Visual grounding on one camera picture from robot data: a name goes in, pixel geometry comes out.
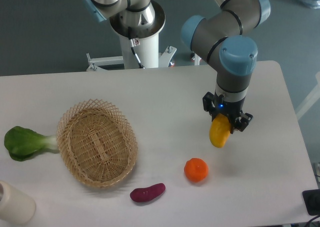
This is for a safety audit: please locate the green bok choy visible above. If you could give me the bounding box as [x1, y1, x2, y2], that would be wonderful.
[4, 126, 59, 162]

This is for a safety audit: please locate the woven bamboo basket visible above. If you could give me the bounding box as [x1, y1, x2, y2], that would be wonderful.
[56, 99, 138, 188]

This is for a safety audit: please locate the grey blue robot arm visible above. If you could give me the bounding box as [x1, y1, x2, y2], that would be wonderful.
[83, 0, 271, 131]

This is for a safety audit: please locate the white cylindrical bottle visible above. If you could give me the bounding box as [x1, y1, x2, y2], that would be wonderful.
[0, 180, 36, 225]

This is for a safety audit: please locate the purple sweet potato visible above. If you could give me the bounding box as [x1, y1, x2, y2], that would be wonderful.
[129, 183, 166, 203]

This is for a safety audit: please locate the orange tangerine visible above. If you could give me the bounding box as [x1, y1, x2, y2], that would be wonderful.
[184, 158, 209, 183]

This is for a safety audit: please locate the yellow mango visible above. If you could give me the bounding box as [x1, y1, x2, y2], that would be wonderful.
[209, 113, 231, 148]

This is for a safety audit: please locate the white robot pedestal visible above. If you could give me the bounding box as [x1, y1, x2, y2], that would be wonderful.
[86, 0, 202, 72]

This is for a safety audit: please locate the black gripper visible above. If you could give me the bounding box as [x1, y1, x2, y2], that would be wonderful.
[202, 91, 253, 134]

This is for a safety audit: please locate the black cable on pedestal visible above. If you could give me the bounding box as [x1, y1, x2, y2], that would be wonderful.
[127, 26, 146, 70]

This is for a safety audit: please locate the white frame bar right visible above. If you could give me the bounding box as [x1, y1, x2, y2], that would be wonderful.
[295, 72, 320, 121]

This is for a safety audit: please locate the black device at edge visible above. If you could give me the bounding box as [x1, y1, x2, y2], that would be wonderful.
[302, 189, 320, 216]

